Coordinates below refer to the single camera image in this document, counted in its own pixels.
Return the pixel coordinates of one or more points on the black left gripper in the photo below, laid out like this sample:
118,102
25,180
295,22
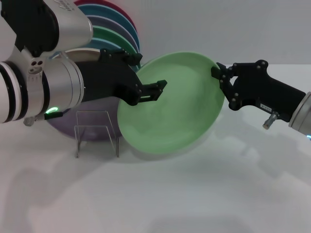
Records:
107,77

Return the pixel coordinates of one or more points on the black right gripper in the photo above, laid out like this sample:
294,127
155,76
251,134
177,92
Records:
262,87

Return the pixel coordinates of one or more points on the light green plate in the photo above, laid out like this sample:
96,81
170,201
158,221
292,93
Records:
170,109

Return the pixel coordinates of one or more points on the light blue plate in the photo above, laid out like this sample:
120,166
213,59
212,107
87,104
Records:
107,43

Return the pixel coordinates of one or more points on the dark green plate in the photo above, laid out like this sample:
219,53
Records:
104,31

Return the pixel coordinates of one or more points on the beige plate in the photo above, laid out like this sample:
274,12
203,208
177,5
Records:
82,55

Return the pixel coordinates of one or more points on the grey lavender plate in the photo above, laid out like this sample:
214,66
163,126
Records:
107,21

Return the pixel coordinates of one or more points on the teal blue plate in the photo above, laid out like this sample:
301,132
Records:
107,12

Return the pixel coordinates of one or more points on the maroon plate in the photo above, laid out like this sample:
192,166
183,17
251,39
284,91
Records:
116,6

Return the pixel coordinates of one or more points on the clear acrylic plate rack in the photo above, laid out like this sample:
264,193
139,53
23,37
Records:
117,148

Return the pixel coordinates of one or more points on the purple plate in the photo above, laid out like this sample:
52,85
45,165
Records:
68,121

